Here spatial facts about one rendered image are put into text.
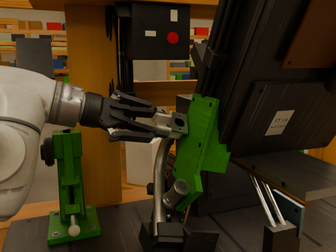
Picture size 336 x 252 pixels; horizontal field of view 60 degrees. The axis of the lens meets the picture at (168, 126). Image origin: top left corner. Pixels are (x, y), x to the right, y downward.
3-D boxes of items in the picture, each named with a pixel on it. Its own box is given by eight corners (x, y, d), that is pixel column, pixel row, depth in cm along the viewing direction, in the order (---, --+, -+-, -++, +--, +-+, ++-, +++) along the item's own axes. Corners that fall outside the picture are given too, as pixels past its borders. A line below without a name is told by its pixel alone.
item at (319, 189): (370, 194, 56) (373, 179, 55) (303, 208, 50) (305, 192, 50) (249, 141, 91) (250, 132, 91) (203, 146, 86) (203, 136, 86)
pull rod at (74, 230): (80, 237, 70) (79, 216, 69) (68, 240, 69) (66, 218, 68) (79, 225, 75) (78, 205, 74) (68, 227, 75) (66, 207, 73)
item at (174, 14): (190, 59, 85) (191, 4, 81) (133, 59, 79) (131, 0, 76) (175, 59, 96) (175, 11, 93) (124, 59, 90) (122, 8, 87)
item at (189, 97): (281, 201, 95) (290, 97, 87) (195, 218, 85) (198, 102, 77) (248, 180, 112) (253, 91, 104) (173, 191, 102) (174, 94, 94)
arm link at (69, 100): (59, 71, 59) (89, 78, 62) (54, 98, 66) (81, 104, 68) (52, 106, 54) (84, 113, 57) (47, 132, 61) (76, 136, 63)
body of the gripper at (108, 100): (82, 114, 57) (128, 123, 61) (87, 82, 62) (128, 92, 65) (76, 133, 63) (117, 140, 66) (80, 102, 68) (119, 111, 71)
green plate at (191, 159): (222, 196, 66) (248, 106, 63) (189, 193, 63) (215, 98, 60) (199, 177, 76) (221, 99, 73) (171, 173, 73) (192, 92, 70)
